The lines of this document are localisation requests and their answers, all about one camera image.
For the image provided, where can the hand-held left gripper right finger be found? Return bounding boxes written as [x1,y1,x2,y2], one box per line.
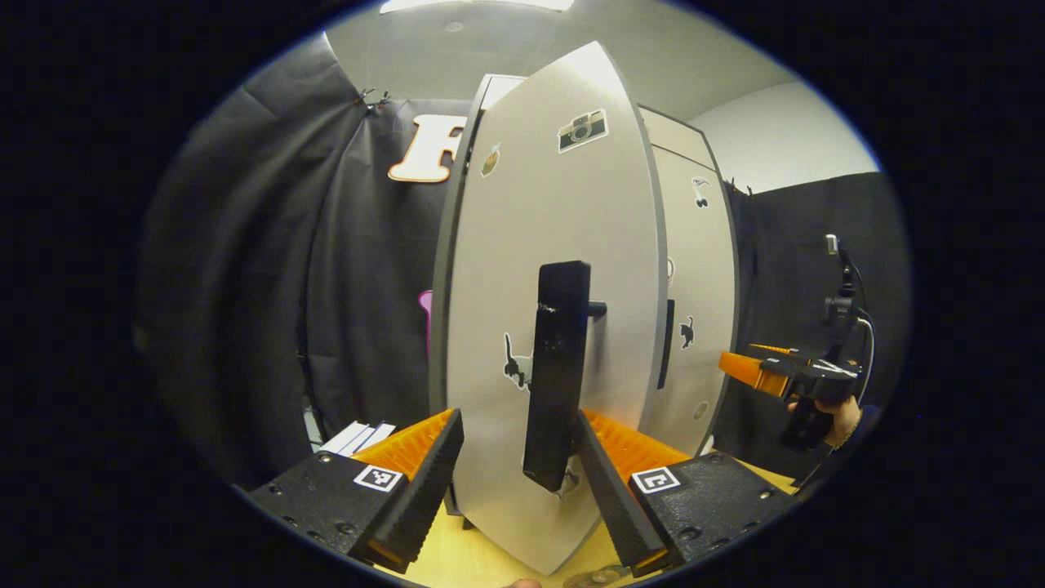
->
[575,409,798,577]

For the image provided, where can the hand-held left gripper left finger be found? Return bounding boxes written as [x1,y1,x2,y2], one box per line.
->
[247,408,465,573]

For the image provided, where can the round brown coaster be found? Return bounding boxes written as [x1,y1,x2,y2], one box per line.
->
[563,565,630,588]

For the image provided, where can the white cabinet door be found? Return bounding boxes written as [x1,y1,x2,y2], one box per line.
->
[651,147,740,459]
[444,41,669,576]

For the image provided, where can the white and grey cabinet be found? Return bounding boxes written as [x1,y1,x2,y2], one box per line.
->
[429,73,740,523]

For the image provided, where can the light blue book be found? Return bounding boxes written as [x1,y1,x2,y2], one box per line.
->
[356,421,398,451]

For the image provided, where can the white book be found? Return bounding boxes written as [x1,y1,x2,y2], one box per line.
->
[314,420,378,456]

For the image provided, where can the black backdrop cloth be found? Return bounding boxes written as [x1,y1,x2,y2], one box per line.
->
[135,33,912,492]

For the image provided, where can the ceiling light panel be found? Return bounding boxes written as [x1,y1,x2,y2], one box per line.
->
[379,0,576,14]

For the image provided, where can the black door handle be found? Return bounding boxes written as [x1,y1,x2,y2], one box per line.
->
[522,259,610,494]
[656,298,678,391]

